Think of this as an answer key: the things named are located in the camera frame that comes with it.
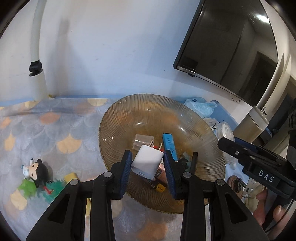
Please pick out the blue rectangular box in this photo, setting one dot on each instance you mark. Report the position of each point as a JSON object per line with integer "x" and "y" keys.
{"x": 169, "y": 144}

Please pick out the black yellow battery pack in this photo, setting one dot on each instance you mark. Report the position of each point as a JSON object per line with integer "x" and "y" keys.
{"x": 159, "y": 186}

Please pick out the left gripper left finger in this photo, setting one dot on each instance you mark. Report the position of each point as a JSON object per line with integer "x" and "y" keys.
{"x": 64, "y": 219}

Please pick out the person's right hand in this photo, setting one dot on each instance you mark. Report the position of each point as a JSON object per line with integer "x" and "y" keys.
{"x": 262, "y": 209}

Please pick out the white cylindrical appliance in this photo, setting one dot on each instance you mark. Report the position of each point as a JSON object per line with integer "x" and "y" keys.
{"x": 251, "y": 126}

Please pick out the white floor lamp pole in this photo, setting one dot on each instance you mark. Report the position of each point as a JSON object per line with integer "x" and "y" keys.
{"x": 37, "y": 74}

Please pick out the yellow foam block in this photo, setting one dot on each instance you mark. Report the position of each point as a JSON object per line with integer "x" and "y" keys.
{"x": 69, "y": 177}

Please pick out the green toy figure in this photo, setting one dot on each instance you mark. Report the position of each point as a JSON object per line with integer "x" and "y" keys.
{"x": 27, "y": 189}

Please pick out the amber ribbed glass bowl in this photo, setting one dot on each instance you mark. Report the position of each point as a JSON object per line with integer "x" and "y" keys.
{"x": 153, "y": 115}

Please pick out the black haired mouse figurine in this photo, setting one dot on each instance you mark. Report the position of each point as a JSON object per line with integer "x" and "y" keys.
{"x": 37, "y": 171}

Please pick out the black wall television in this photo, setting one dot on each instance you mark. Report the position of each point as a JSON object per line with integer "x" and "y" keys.
{"x": 231, "y": 44}

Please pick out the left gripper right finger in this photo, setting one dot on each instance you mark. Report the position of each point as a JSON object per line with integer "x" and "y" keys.
{"x": 230, "y": 219}

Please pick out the blue plastic bag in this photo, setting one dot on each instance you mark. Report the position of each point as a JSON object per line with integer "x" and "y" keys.
{"x": 200, "y": 106}

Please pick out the patterned grey orange rug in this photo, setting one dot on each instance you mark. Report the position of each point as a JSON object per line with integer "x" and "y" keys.
{"x": 63, "y": 133}

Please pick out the red dress doll figurine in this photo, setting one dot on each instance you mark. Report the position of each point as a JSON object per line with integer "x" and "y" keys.
{"x": 160, "y": 173}

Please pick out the white power adapter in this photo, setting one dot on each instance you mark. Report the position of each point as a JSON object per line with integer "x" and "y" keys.
{"x": 146, "y": 162}

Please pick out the teal dragon toy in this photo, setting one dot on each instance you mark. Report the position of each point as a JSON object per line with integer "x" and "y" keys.
{"x": 50, "y": 190}

